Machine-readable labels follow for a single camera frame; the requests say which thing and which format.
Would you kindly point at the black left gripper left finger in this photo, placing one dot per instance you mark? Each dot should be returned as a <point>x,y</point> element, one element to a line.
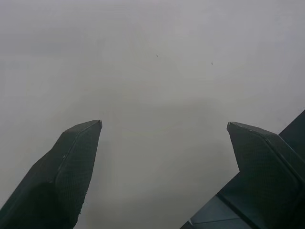
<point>64,171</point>

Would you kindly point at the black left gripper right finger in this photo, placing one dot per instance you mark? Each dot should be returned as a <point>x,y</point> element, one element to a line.
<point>267,167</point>

